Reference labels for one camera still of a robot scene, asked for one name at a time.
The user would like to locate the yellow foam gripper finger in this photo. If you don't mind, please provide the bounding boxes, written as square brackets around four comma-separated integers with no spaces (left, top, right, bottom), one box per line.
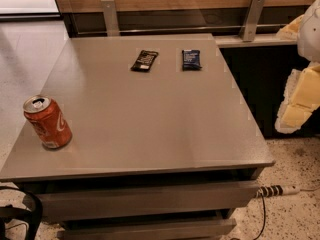
[275,62,320,134]
[276,15,303,40]

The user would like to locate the black rxbar chocolate wrapper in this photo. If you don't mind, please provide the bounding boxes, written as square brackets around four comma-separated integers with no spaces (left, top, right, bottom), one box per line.
[131,50,159,72]

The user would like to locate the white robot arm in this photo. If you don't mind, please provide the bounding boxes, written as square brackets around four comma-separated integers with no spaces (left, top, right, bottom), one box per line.
[275,0,320,134]

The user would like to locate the blue rxbar wrapper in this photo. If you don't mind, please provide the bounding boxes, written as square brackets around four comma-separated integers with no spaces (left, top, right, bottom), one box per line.
[182,50,201,71]

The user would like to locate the red coke can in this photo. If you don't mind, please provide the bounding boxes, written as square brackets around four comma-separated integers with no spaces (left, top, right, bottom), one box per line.
[23,95,72,149]

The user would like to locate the grey side counter shelf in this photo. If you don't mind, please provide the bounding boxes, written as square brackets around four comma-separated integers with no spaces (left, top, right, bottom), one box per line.
[214,34,296,48]

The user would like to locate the white power strip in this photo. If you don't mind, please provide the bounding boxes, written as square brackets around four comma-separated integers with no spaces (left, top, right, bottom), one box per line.
[256,185,300,197]

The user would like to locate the grey lower drawer front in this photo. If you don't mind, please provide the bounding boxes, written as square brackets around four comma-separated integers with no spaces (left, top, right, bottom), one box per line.
[57,219,236,240]

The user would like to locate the grey drawer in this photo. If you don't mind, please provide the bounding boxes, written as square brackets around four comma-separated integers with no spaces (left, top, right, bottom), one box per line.
[38,181,258,222]
[57,219,236,240]

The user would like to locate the grey upper drawer front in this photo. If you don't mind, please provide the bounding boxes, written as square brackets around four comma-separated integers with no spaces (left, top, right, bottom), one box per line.
[38,181,258,222]

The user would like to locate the black chair edge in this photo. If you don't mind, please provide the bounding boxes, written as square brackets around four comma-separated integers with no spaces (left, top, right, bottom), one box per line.
[0,186,43,240]

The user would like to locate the right metal bracket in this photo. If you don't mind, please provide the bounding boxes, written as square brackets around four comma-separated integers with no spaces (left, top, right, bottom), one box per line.
[239,0,265,42]

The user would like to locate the metal bracket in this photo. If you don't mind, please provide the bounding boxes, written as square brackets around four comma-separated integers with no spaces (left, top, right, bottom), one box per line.
[101,0,120,37]
[239,0,265,42]

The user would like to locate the black power cable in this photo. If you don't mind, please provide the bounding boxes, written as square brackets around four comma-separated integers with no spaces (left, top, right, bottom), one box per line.
[229,193,268,240]

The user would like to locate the left metal bracket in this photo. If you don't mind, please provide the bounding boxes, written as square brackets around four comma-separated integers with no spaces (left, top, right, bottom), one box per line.
[101,0,120,37]

